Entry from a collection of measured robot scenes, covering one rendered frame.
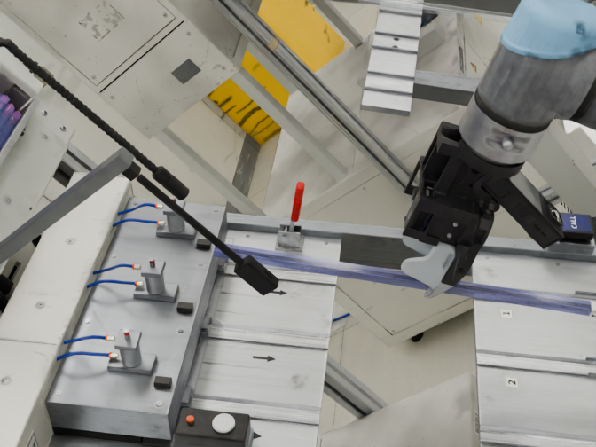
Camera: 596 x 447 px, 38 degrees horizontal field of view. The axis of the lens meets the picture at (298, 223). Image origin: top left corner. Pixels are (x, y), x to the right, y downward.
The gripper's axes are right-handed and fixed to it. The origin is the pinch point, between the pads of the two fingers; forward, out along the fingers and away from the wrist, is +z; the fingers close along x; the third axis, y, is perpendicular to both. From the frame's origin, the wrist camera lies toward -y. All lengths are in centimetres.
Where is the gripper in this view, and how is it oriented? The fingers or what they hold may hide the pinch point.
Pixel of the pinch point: (437, 284)
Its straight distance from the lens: 97.7
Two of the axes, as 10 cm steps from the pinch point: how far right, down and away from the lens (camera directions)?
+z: -2.6, 7.0, 6.6
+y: -9.6, -2.7, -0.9
